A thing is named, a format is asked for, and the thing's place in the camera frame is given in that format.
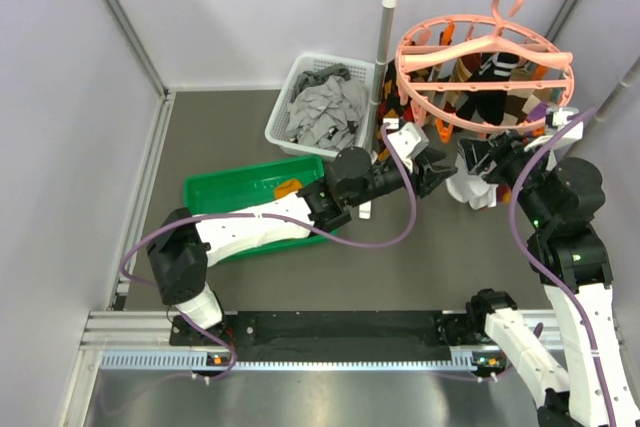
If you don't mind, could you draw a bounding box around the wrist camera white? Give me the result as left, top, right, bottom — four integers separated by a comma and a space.
524, 103, 584, 152
382, 118, 429, 164

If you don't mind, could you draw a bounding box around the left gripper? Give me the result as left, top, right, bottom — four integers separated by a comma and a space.
346, 148, 457, 209

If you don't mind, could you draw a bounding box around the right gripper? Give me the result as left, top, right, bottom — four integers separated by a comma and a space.
458, 127, 551, 226

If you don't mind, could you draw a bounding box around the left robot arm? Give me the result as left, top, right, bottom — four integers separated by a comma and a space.
147, 147, 457, 344

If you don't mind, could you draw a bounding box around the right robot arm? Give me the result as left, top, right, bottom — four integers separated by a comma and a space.
457, 132, 639, 426

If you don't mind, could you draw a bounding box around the black white striped sock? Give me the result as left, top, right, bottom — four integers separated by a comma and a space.
456, 52, 521, 125

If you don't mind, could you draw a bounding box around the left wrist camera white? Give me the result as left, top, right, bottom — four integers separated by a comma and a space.
382, 118, 429, 164

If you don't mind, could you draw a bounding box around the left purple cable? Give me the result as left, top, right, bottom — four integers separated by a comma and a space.
97, 124, 419, 418

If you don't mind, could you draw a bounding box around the black argyle sock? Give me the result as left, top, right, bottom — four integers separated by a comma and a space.
376, 61, 414, 161

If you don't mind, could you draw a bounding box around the orange clothes clip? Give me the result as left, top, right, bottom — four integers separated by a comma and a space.
435, 118, 454, 143

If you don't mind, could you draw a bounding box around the pink round clip hanger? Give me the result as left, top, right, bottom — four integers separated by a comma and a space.
395, 0, 575, 143

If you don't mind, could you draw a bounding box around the green plastic tray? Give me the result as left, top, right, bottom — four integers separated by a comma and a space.
183, 155, 324, 266

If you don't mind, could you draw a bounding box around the grey clothes pile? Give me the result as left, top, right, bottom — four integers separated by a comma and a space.
284, 63, 368, 151

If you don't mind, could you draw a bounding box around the purple cable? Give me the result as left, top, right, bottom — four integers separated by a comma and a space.
97, 124, 419, 418
429, 106, 621, 427

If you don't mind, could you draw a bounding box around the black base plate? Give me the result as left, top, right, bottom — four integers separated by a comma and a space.
169, 310, 501, 363

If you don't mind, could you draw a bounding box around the white plastic laundry basket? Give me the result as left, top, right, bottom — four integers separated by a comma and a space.
264, 52, 376, 166

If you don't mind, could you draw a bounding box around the orange brown striped sock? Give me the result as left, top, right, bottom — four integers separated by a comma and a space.
274, 178, 303, 199

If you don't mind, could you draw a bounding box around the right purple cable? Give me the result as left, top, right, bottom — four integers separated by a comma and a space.
429, 106, 621, 427

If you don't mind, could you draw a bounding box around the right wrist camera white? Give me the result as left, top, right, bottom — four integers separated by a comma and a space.
524, 103, 584, 152

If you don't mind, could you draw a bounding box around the grey slotted cable duct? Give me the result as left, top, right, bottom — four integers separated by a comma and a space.
100, 351, 507, 372

